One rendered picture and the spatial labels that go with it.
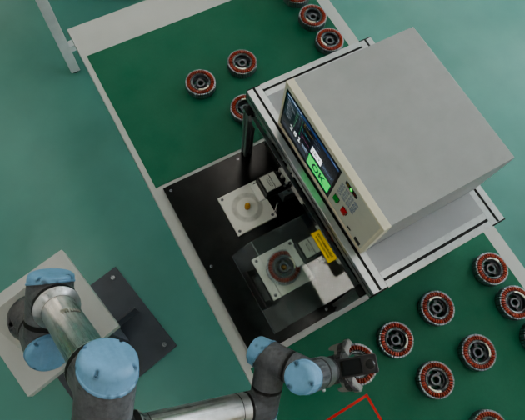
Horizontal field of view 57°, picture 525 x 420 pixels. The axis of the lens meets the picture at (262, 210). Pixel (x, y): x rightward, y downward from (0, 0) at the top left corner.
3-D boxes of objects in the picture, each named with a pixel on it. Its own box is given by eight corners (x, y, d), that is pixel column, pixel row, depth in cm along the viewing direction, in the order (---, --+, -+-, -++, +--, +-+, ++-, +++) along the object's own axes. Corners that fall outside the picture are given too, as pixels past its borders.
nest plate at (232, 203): (238, 237, 161) (238, 235, 160) (217, 199, 165) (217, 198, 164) (277, 217, 164) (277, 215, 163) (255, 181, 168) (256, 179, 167)
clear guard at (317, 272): (274, 333, 128) (277, 332, 123) (232, 257, 134) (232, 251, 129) (374, 276, 135) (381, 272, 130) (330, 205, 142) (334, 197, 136)
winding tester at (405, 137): (360, 254, 126) (384, 231, 107) (277, 122, 137) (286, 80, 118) (475, 190, 135) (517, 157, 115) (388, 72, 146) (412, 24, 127)
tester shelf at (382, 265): (369, 298, 127) (374, 296, 122) (245, 98, 144) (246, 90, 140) (497, 223, 137) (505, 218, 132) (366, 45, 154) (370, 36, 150)
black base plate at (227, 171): (252, 359, 150) (253, 358, 148) (163, 190, 167) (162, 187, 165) (376, 287, 161) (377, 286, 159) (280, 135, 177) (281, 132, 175)
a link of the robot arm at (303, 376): (286, 352, 108) (319, 368, 103) (306, 349, 117) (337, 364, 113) (274, 386, 108) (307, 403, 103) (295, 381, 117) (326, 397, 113)
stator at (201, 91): (181, 80, 182) (180, 74, 179) (207, 70, 184) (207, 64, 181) (193, 103, 179) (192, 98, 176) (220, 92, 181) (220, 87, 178)
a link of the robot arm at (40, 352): (16, 354, 132) (24, 382, 121) (19, 309, 129) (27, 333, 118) (62, 347, 139) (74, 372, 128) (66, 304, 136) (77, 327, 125)
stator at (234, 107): (257, 127, 178) (257, 122, 174) (227, 122, 178) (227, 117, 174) (262, 102, 181) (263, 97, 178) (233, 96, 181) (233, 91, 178)
